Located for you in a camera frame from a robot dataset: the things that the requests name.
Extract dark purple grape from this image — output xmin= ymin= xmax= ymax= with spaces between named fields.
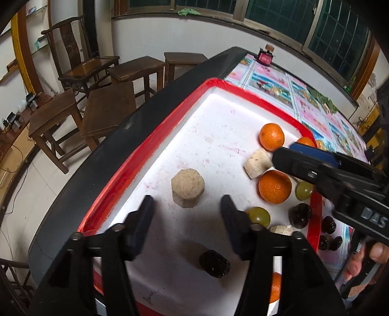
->
xmin=288 ymin=203 xmax=313 ymax=229

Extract green leaf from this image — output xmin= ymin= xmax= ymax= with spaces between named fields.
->
xmin=308 ymin=88 xmax=340 ymax=115

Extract person's right hand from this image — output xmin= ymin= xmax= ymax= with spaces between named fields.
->
xmin=343 ymin=241 xmax=389 ymax=281

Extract red bottle with cork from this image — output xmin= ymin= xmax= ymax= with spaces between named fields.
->
xmin=257 ymin=44 xmax=274 ymax=65

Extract wooden chair frame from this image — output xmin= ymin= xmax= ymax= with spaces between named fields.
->
xmin=0 ymin=258 xmax=35 ymax=316

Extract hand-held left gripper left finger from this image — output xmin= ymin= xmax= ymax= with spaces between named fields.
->
xmin=29 ymin=195 xmax=155 ymax=316

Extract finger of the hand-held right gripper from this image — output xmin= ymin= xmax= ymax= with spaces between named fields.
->
xmin=272 ymin=147 xmax=335 ymax=195
xmin=289 ymin=143 xmax=340 ymax=168

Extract orange mandarin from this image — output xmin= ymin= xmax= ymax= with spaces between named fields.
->
xmin=258 ymin=170 xmax=293 ymax=204
xmin=259 ymin=123 xmax=285 ymax=152
xmin=269 ymin=272 xmax=282 ymax=304
xmin=296 ymin=137 xmax=317 ymax=149

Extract colourful printed tablecloth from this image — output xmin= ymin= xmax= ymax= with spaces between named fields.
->
xmin=224 ymin=54 xmax=374 ymax=271

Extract dark wooden stool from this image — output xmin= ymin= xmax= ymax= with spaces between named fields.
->
xmin=163 ymin=52 xmax=209 ymax=83
xmin=107 ymin=55 xmax=166 ymax=102

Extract red rimmed white tray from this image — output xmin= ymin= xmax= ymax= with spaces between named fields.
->
xmin=77 ymin=77 xmax=323 ymax=316

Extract dark framed window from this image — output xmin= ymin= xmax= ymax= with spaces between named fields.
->
xmin=245 ymin=0 xmax=373 ymax=87
xmin=114 ymin=0 xmax=245 ymax=22

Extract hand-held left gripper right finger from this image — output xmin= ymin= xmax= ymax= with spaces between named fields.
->
xmin=220 ymin=195 xmax=347 ymax=316

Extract green grape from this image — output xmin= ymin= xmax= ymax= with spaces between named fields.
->
xmin=295 ymin=181 xmax=315 ymax=201
xmin=246 ymin=206 xmax=271 ymax=228

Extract dark wooden armchair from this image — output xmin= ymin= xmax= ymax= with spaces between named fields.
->
xmin=41 ymin=15 xmax=120 ymax=102

